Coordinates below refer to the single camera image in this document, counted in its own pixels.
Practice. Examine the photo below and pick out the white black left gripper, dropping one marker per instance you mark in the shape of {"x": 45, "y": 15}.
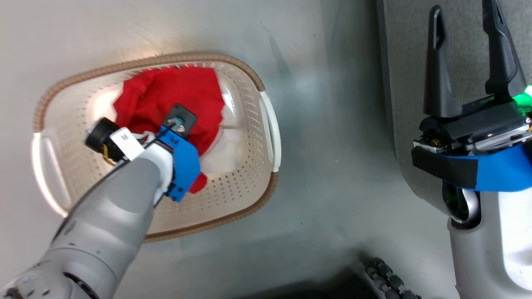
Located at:
{"x": 160, "y": 160}

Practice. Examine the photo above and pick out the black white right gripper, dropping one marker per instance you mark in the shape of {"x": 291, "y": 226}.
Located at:
{"x": 486, "y": 124}

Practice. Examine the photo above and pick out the red garment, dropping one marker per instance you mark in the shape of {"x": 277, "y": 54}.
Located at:
{"x": 174, "y": 91}

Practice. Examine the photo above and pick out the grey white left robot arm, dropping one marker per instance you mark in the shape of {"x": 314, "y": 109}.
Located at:
{"x": 104, "y": 216}

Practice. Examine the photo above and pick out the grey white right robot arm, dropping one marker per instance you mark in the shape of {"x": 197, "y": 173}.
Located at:
{"x": 478, "y": 257}

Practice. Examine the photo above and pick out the grey fabric sofa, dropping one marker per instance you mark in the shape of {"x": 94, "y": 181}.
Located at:
{"x": 407, "y": 83}

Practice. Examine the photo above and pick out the white perforated laundry basket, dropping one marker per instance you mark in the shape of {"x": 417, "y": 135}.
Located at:
{"x": 241, "y": 182}

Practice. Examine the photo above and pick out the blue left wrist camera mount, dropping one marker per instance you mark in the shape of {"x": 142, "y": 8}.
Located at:
{"x": 185, "y": 166}

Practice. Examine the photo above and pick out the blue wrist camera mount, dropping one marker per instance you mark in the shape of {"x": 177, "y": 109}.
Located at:
{"x": 185, "y": 166}
{"x": 503, "y": 170}

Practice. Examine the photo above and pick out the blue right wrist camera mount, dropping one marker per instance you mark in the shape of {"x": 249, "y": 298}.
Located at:
{"x": 503, "y": 170}

